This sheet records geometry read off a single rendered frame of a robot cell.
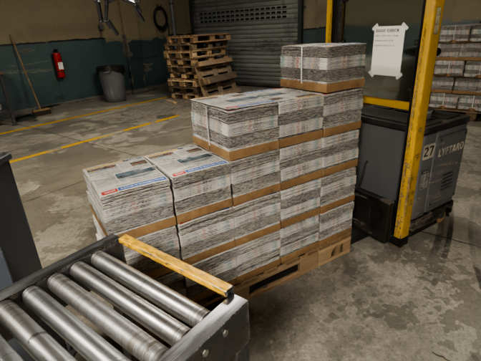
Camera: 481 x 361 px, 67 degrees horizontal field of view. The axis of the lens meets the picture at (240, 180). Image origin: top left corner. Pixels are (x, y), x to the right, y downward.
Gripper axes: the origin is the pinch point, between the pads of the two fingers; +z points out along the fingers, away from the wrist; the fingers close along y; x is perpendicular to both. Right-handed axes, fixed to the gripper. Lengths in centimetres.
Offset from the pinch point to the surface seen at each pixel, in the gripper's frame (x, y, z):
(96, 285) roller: -112, -10, 31
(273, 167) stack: -27, 33, 82
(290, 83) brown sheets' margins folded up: 21, 57, 68
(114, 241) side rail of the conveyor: -93, -12, 35
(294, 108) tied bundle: -14, 53, 63
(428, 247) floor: -22, 101, 196
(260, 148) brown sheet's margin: -29, 32, 68
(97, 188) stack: -57, -29, 36
